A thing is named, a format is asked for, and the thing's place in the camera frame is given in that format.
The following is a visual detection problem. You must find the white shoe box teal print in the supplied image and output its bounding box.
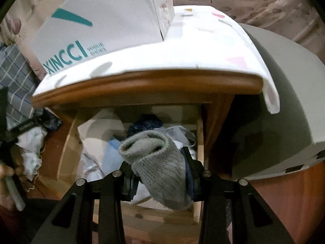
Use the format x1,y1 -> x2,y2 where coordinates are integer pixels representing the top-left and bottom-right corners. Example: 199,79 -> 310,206
30,0 -> 176,75

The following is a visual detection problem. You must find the pale ribbed tube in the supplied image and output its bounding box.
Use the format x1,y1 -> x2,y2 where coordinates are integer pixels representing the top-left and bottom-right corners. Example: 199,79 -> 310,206
4,177 -> 26,211

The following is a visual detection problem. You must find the white floral cloth pile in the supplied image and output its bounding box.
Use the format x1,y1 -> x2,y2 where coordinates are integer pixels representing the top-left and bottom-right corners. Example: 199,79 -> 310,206
15,127 -> 49,191

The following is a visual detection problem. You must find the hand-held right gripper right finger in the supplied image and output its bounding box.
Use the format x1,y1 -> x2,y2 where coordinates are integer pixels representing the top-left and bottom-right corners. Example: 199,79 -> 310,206
181,146 -> 281,244

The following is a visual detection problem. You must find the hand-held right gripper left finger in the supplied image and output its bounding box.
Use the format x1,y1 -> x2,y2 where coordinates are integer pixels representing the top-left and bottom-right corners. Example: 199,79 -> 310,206
43,161 -> 140,244

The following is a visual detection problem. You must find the grey plaid cloth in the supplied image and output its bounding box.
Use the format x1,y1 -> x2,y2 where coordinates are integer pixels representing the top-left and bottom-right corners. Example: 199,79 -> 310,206
0,42 -> 43,130

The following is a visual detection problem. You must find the grey knitted sock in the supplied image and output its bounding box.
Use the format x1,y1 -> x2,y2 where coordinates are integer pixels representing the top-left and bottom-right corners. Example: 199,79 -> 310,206
119,130 -> 195,211

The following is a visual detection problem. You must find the wooden nightstand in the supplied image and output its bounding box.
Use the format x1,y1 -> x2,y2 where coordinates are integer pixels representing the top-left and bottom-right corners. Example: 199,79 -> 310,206
32,67 -> 263,176

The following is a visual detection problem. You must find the white printed cloth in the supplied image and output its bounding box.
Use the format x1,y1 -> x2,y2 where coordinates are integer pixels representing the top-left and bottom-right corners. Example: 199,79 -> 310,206
81,152 -> 107,182

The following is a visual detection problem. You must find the white paper drawer liner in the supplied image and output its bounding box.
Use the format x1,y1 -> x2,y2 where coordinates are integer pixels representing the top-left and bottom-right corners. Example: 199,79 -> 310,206
77,108 -> 127,155

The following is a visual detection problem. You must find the white cloth with pastel shapes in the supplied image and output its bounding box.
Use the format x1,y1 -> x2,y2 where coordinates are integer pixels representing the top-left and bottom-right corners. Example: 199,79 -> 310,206
32,5 -> 280,114

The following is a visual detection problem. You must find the leaf-print beige fabric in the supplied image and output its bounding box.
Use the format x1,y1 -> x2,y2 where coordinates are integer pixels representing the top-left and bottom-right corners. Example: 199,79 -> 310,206
0,0 -> 325,64

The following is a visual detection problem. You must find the dark blue patterned bag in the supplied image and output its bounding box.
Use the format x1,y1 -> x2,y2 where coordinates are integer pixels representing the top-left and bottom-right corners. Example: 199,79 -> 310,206
42,108 -> 63,131

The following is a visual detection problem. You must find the dark blue underwear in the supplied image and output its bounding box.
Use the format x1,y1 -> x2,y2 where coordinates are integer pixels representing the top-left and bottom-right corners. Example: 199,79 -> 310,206
127,113 -> 164,138

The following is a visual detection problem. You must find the light blue cloth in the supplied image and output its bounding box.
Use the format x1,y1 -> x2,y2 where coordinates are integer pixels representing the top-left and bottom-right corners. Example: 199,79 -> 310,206
102,140 -> 125,177

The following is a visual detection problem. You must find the wooden drawer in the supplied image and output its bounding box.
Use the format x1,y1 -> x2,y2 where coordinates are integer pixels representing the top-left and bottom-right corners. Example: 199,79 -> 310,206
60,104 -> 212,225

